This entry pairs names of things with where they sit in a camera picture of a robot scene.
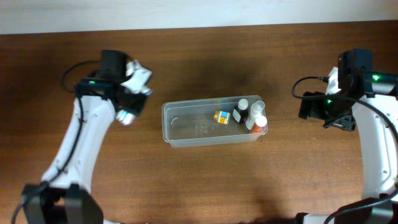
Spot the orange tube white cap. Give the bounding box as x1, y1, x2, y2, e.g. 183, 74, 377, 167
250, 115, 267, 134

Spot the dark bottle white cap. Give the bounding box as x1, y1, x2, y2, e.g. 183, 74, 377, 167
232, 98, 249, 123

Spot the white red medicine box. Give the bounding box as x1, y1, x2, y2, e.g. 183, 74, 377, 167
116, 110, 136, 126

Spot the left black cable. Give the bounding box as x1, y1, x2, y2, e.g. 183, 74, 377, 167
11, 60, 102, 224

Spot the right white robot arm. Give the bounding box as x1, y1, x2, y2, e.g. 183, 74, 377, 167
295, 70, 397, 223

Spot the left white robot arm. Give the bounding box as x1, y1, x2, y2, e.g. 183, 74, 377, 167
17, 76, 152, 224

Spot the clear plastic container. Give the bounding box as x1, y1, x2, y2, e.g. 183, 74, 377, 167
162, 95, 268, 147

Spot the white spray bottle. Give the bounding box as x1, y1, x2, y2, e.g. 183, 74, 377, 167
245, 101, 265, 130

